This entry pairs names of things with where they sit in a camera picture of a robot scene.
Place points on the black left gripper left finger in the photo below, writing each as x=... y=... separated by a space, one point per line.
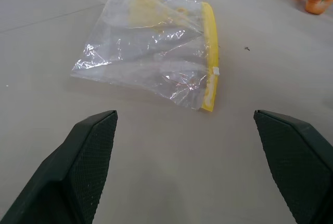
x=65 y=172

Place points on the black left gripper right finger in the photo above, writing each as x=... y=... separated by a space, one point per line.
x=299 y=161

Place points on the clear zip bag yellow zipper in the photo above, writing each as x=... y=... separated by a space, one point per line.
x=145 y=60

